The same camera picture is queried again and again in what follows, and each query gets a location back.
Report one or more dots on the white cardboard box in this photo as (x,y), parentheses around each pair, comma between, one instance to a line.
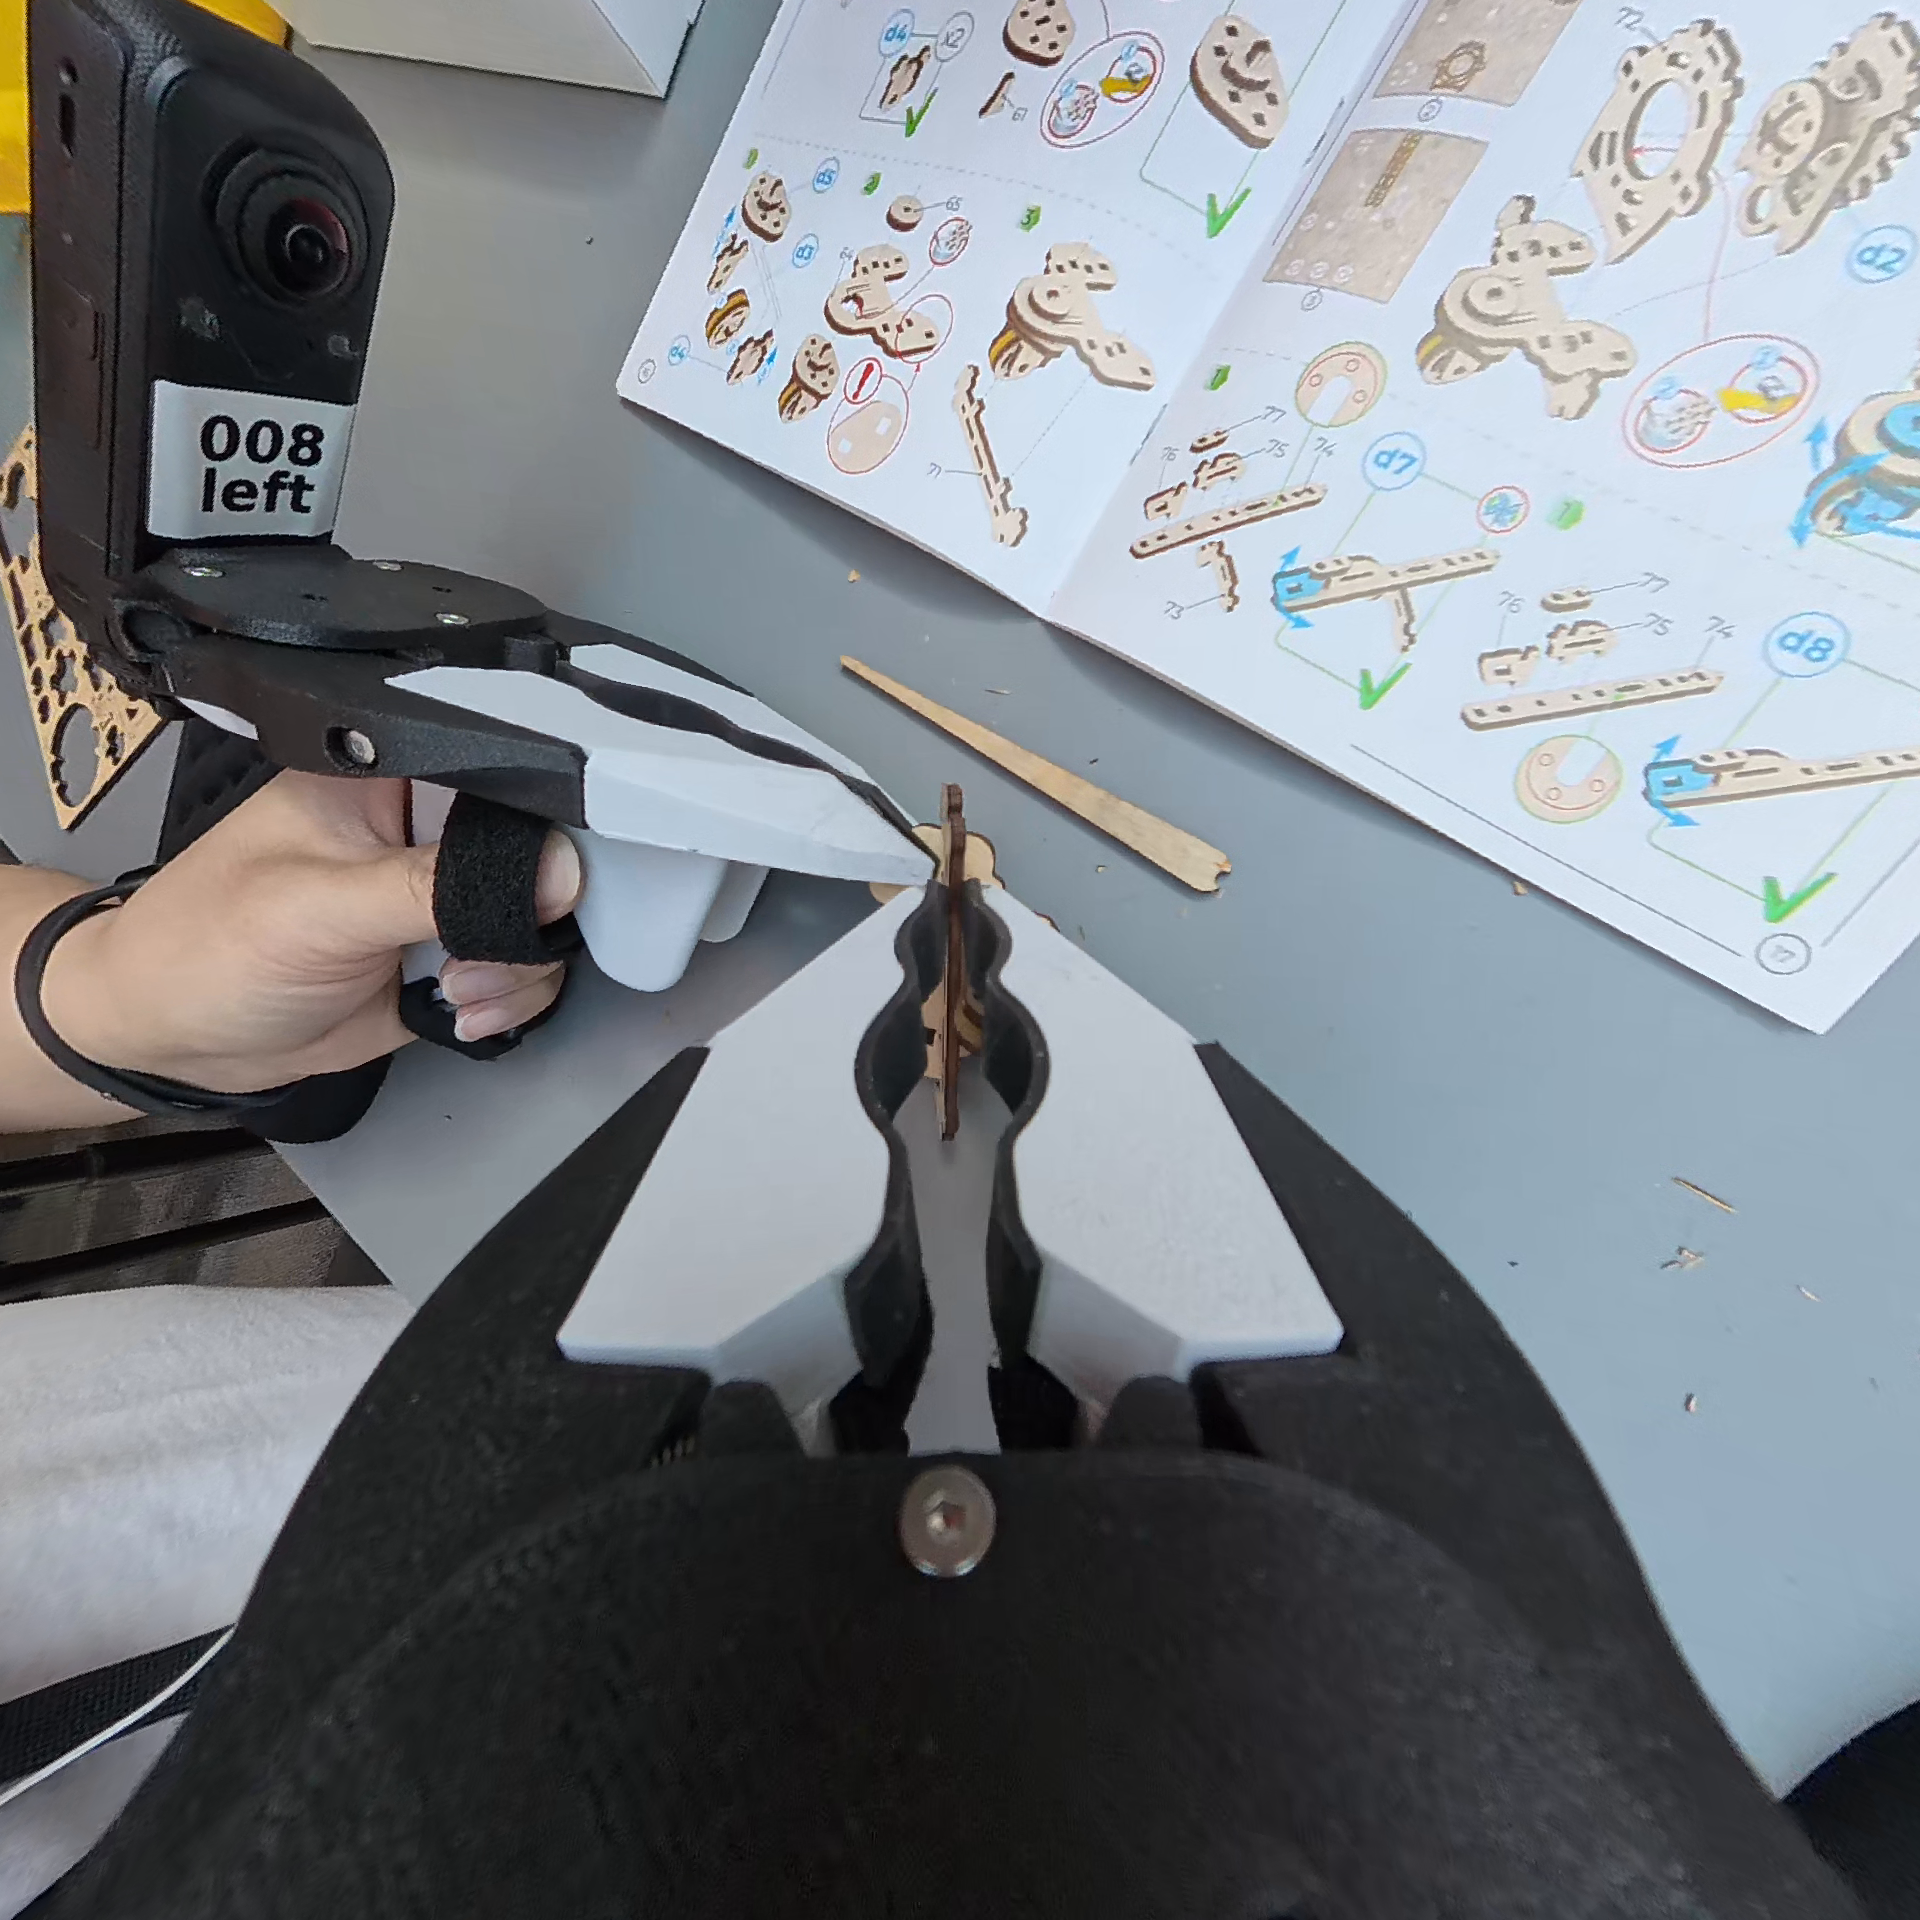
(523,36)

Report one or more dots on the tapered wooden stick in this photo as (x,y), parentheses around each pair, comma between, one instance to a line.
(1036,772)

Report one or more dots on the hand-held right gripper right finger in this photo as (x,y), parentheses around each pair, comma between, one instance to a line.
(1162,1201)

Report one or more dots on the wooden part with wheel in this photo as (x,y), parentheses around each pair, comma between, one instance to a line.
(983,862)

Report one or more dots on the open assembly instruction booklet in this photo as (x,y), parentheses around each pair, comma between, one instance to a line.
(1200,376)

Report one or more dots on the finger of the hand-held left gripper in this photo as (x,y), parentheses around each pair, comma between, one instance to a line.
(674,674)
(721,818)

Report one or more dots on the person's left hand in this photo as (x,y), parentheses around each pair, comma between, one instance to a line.
(284,960)

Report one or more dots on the person's white shirt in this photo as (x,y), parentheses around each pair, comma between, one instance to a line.
(148,1470)

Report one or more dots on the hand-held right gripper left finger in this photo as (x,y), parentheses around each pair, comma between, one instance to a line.
(721,1201)

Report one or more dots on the yellow plastic bin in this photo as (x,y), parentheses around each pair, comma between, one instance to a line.
(11,105)

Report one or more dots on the black wristband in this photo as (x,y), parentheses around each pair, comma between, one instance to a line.
(36,990)

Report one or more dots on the laser-cut plywood offcut sheet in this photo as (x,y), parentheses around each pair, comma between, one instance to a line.
(59,721)

